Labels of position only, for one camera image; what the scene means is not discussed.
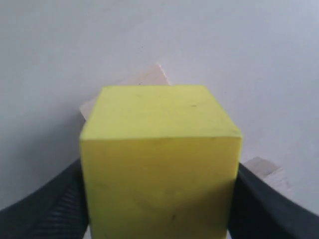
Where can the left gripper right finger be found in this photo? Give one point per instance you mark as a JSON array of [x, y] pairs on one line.
[[260, 212]]

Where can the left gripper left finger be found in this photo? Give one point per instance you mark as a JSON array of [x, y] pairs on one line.
[[57, 210]]

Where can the yellow painted cube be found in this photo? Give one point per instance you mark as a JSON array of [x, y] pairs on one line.
[[159, 162]]

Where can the large light wooden cube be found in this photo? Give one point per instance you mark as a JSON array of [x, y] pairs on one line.
[[153, 75]]

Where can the small light wooden cube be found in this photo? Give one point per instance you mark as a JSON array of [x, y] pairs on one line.
[[270, 173]]

